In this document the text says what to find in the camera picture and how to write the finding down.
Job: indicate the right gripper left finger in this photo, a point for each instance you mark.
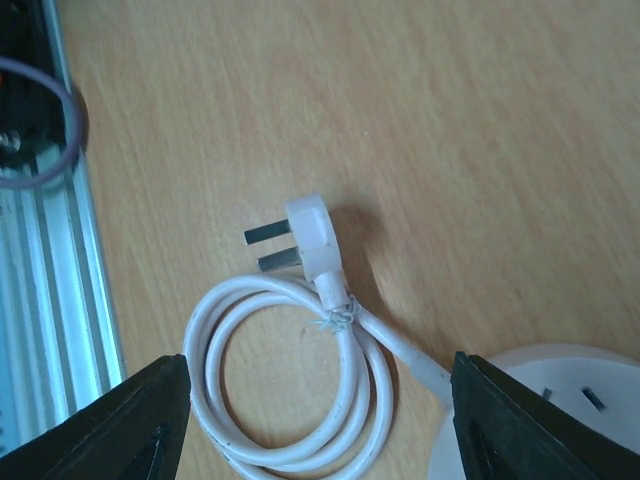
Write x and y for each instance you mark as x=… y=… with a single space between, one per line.
x=134 y=431

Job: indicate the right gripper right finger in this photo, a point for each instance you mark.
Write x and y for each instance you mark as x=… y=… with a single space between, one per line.
x=520 y=425

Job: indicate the aluminium front rail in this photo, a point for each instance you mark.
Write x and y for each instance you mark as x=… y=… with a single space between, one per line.
x=60 y=347

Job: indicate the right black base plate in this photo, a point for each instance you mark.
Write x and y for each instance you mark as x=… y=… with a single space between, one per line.
x=28 y=110

